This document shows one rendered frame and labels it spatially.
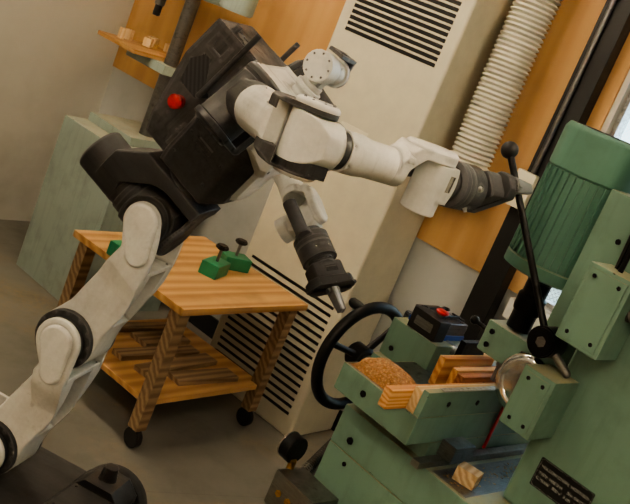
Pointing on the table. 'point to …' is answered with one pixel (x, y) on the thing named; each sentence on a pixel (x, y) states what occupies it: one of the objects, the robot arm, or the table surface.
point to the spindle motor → (574, 199)
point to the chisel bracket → (502, 341)
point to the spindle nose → (526, 308)
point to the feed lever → (545, 337)
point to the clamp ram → (465, 348)
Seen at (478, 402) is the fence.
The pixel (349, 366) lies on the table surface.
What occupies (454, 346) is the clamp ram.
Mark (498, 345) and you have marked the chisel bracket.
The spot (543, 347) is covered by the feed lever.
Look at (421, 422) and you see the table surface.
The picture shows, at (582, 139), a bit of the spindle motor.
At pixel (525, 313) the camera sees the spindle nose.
